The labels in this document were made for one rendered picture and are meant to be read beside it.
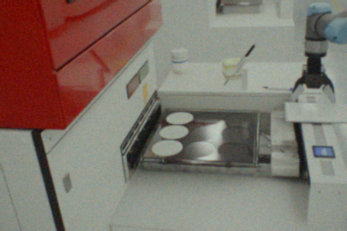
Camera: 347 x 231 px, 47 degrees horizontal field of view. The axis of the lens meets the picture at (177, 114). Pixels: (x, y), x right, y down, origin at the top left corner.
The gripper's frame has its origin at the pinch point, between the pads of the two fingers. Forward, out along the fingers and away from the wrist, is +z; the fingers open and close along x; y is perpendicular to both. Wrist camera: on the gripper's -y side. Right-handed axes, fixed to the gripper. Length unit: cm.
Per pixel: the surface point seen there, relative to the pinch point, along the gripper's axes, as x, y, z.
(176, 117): 48.6, -0.9, 4.4
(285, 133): 8.9, -7.3, 6.4
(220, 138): 30.4, -15.6, 4.4
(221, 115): 31.9, 1.9, 4.4
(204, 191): 33.4, -34.7, 12.4
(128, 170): 57, -36, 5
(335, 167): -2.1, -39.4, -1.6
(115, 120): 58, -36, -12
